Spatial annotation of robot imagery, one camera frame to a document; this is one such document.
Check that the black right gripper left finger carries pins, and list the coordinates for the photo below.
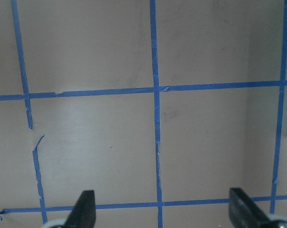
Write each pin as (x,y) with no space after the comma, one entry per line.
(83,215)

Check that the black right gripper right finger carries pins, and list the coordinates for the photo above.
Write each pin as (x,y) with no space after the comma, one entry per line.
(244,213)

